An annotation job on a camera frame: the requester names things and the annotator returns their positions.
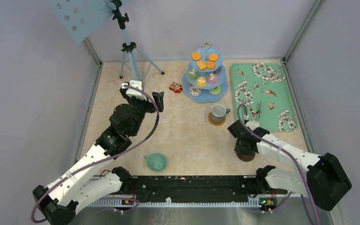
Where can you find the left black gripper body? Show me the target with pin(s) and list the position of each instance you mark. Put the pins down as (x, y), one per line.
(141, 107)

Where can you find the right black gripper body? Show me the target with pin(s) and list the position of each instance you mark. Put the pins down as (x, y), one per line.
(240, 148)

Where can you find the dark brown saucer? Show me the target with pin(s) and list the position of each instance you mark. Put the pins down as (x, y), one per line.
(245, 158)

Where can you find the white chocolate drizzle donut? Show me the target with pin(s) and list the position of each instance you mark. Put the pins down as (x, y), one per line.
(194, 91)

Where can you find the white grey teacup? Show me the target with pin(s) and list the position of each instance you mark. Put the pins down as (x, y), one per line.
(220, 110)

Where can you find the green dome cake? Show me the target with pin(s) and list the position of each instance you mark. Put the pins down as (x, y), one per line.
(192, 74)

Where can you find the orange saucer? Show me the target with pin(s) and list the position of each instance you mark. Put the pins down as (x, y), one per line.
(216, 121)

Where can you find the yellow dome cake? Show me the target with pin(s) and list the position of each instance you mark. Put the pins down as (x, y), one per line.
(201, 81)

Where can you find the blue three-tier cake stand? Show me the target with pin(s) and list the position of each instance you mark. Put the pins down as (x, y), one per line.
(205, 96)

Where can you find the yellow rectangular biscuit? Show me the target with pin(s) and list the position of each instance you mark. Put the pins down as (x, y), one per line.
(201, 65)

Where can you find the round orange biscuit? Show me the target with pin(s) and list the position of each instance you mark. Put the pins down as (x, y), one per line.
(196, 56)
(213, 57)

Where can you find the pink dome cake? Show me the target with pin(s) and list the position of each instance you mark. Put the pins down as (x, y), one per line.
(212, 78)

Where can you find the green teacup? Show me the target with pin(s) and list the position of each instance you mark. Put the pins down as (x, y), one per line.
(156, 162)

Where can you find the green glazed donut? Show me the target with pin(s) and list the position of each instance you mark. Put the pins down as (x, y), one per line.
(215, 91)

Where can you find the small brown cookie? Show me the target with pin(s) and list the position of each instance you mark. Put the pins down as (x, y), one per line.
(211, 65)

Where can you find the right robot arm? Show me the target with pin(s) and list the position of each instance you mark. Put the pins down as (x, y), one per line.
(320, 177)

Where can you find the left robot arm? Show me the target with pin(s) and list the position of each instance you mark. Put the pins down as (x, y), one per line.
(59, 202)

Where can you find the red owl toy block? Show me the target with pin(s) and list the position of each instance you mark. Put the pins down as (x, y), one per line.
(176, 87)

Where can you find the green floral serving tray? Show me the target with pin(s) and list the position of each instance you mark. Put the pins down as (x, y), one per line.
(265, 82)

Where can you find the light blue tripod stand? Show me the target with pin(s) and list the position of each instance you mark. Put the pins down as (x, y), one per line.
(128, 57)

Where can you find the blue perforated board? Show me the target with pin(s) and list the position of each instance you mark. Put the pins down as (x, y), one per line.
(82, 17)

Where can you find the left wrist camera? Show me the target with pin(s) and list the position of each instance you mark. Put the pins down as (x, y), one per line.
(131, 89)

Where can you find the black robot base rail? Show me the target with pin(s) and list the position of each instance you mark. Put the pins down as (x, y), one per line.
(197, 189)

